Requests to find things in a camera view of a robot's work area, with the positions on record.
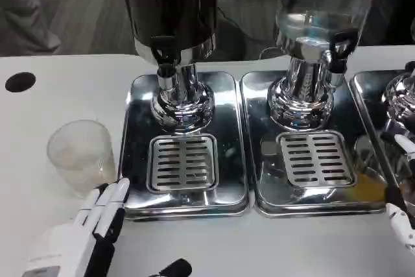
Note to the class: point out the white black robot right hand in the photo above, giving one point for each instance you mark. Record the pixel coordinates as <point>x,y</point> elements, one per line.
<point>407,222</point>

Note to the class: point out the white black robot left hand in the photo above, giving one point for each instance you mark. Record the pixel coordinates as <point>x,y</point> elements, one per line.
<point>65,244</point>

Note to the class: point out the clear ribbed glass cup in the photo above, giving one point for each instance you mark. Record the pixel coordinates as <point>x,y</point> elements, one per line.
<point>81,157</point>

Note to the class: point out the steel tray under dark dispenser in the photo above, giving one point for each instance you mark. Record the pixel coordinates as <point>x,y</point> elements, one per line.
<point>136,160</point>

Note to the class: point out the chrome drink dispenser base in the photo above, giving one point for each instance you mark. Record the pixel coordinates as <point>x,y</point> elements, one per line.
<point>400,95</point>

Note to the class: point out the steel tray under chrome base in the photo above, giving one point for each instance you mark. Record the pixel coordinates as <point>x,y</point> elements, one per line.
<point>369,95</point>

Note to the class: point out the black round counter hole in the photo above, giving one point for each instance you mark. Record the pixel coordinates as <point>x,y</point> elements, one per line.
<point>20,81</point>

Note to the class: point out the clear water drink dispenser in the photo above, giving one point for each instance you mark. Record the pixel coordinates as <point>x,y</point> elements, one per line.
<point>311,72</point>

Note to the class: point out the steel tray under clear dispenser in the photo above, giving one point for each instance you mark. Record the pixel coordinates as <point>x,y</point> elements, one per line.
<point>259,102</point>

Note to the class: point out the grey draped fabric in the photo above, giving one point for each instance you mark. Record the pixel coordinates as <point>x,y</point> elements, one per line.
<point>22,17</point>

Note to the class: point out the dark drink dispenser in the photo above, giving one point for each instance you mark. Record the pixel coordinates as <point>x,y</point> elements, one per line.
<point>168,4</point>

